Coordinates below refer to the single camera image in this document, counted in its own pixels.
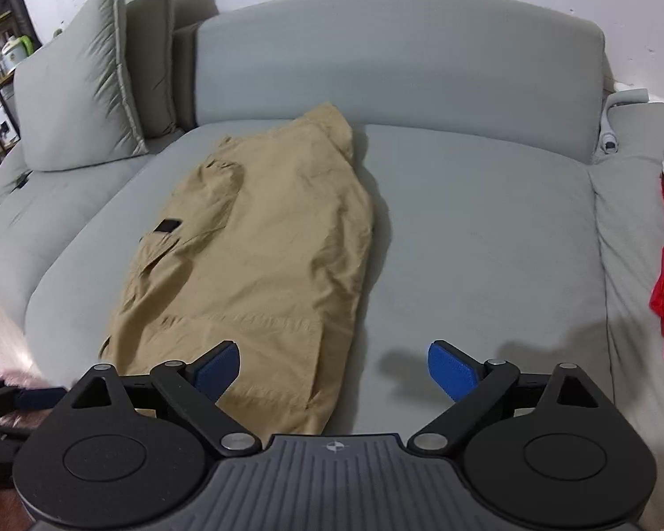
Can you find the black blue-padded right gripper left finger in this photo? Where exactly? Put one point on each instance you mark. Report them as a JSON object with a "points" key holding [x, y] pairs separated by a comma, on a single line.
{"points": [[192, 391]]}

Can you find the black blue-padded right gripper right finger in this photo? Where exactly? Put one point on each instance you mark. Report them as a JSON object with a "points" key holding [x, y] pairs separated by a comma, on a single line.
{"points": [[479, 391]]}

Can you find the beige khaki trousers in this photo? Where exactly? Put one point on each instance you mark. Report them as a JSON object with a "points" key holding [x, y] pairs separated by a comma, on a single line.
{"points": [[264, 243]]}

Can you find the light grey sofa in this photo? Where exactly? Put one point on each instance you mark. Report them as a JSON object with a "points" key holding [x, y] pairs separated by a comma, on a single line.
{"points": [[498, 225]]}

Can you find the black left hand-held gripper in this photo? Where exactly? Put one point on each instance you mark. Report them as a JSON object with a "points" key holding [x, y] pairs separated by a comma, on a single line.
{"points": [[19, 406]]}

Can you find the light grey throw pillow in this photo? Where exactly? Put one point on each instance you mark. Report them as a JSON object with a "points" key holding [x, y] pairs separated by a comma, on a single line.
{"points": [[73, 96]]}

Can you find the dark grey throw pillow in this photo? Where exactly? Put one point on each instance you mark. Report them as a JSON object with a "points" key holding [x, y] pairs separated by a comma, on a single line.
{"points": [[150, 28]]}

